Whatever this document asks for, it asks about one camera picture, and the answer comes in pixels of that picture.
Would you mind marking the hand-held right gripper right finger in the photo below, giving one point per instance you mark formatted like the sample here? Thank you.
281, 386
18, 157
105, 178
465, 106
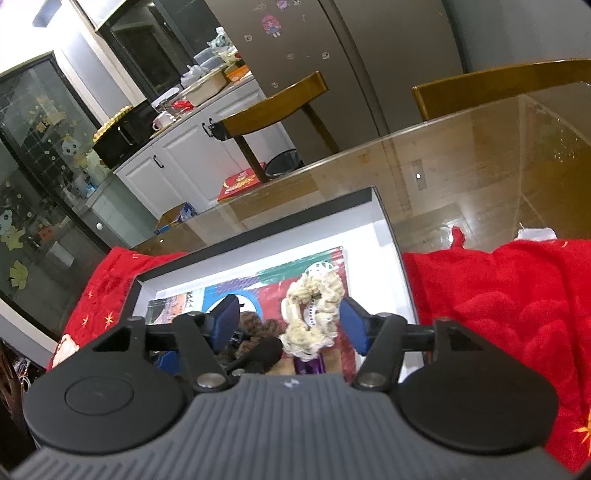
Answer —
353, 325

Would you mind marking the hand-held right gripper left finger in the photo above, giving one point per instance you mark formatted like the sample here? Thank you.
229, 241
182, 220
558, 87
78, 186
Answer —
228, 321

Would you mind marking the cream crochet scrunchie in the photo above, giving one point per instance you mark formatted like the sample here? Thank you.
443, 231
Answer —
300, 332

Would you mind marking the black cardboard box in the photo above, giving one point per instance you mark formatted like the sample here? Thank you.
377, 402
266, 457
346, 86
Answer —
383, 258

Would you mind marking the printed paper sheet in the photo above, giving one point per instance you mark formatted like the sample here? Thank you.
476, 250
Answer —
272, 281

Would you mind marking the blue cardboard box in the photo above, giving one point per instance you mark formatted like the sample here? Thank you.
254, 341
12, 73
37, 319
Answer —
178, 217

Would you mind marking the red printed blanket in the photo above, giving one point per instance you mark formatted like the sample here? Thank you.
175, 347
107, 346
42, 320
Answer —
485, 300

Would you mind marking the red flat box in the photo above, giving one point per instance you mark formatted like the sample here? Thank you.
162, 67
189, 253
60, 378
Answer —
240, 184

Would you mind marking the black trash bin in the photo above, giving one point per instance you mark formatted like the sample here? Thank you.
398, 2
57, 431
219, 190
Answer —
285, 164

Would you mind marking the white kitchen cabinet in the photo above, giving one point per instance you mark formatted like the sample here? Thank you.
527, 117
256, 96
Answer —
184, 152

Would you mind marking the white cup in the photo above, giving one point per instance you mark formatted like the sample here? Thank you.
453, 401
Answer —
161, 121

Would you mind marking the black microwave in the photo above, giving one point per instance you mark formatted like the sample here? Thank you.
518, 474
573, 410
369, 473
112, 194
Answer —
122, 138

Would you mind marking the wooden chair with black clip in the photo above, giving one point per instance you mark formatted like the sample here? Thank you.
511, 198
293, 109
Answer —
277, 108

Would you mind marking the yellow ruffled tray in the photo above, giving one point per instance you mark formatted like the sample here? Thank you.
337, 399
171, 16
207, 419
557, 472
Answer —
111, 122

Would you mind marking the beige plastic basin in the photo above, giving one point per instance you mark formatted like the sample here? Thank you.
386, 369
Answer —
205, 87

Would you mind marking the glass door with stickers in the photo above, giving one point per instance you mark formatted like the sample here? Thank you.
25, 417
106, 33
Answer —
37, 184

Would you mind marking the clear plastic container stack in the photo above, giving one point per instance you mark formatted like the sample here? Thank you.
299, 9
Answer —
205, 56

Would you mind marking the green and white bag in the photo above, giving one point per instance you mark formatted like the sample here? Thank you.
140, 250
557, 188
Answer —
220, 44

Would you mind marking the silver refrigerator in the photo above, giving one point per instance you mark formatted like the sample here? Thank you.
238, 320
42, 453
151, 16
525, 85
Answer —
369, 46

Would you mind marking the cartoon girl fridge magnet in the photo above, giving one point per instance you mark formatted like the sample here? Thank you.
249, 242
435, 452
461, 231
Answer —
271, 25

